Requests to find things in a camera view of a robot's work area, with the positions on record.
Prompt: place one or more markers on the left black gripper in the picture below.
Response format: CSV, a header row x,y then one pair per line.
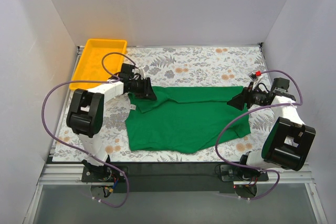
x,y
144,87

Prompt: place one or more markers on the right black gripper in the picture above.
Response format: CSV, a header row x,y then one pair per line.
x,y
245,98

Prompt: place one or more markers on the green t-shirt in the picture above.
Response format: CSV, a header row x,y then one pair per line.
x,y
184,119

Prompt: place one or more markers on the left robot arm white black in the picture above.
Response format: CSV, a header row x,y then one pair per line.
x,y
86,111

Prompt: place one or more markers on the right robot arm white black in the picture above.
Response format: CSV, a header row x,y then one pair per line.
x,y
289,141

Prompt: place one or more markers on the floral patterned table mat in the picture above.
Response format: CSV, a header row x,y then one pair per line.
x,y
187,67

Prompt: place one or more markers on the yellow plastic bin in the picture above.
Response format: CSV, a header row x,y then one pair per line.
x,y
98,56

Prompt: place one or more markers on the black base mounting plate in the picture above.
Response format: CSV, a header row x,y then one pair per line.
x,y
173,176

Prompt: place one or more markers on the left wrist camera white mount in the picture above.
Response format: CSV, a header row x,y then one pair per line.
x,y
142,71

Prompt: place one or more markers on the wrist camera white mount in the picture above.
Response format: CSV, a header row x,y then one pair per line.
x,y
256,77
142,71

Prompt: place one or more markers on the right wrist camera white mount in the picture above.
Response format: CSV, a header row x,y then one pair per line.
x,y
256,77

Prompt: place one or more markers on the aluminium frame rail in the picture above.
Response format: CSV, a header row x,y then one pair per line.
x,y
61,174

